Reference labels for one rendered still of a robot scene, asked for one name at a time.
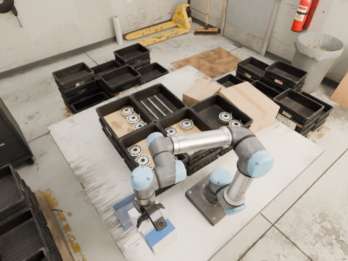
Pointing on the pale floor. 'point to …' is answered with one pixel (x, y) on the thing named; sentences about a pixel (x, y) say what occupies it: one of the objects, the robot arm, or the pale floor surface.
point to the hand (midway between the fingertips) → (152, 223)
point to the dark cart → (12, 140)
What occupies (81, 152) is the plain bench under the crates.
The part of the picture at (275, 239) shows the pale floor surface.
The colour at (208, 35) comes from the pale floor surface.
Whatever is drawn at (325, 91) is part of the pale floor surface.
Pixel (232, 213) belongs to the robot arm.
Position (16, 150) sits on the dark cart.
